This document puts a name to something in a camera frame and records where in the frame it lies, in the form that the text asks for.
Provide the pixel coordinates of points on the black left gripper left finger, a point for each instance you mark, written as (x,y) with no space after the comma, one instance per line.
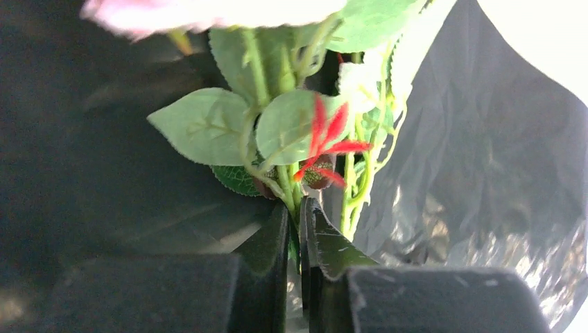
(243,291)

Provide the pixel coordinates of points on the pink rose stem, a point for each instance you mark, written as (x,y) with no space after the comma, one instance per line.
(314,87)

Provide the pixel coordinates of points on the black wrapping sheet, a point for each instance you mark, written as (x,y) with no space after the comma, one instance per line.
(485,173)

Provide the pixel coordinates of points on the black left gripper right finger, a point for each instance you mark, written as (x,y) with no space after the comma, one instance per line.
(344,290)

